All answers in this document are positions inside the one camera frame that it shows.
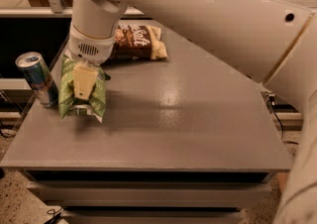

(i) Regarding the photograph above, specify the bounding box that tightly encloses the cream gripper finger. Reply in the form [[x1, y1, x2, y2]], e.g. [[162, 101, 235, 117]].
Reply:
[[73, 62, 98, 100]]

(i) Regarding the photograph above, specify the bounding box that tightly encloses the green jalapeno chip bag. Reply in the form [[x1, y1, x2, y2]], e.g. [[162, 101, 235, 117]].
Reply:
[[58, 51, 110, 122]]

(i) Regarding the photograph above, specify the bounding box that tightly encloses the black cable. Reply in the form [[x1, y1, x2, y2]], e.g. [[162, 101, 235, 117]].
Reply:
[[267, 93, 300, 146], [44, 207, 63, 224]]

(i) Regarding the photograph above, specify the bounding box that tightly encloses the cardboard box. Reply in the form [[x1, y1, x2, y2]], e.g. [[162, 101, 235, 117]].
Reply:
[[276, 172, 289, 192]]

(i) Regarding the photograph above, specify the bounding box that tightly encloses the black cable right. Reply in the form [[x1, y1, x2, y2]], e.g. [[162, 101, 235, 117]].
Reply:
[[267, 93, 300, 146]]

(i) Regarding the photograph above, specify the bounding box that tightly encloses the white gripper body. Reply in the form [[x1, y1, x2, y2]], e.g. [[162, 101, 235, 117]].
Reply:
[[68, 25, 115, 65]]

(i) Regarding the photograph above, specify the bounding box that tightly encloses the grey table cabinet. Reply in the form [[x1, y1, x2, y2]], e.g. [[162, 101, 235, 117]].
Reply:
[[2, 30, 291, 224]]

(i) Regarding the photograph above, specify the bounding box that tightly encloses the brown yellow chip bag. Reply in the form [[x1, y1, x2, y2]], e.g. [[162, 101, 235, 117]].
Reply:
[[110, 25, 168, 60]]

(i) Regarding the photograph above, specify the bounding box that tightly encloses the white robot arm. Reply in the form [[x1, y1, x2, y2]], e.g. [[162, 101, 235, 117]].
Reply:
[[76, 0, 317, 224]]

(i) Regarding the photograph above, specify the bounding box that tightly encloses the black cable bottom left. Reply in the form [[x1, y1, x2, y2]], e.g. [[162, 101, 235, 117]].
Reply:
[[44, 207, 63, 224]]

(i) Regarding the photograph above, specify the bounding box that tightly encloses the blue silver redbull can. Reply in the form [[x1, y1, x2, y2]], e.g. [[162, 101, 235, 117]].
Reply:
[[15, 52, 58, 107]]

